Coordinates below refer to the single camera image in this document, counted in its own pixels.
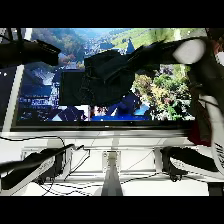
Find red garment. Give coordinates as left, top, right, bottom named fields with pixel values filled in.
left=187, top=94, right=214, bottom=148

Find dark denim jeans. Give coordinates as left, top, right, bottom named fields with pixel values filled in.
left=59, top=49, right=162, bottom=108

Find black cable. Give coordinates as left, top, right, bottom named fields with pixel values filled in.
left=35, top=171, right=163, bottom=196
left=0, top=134, right=68, bottom=150

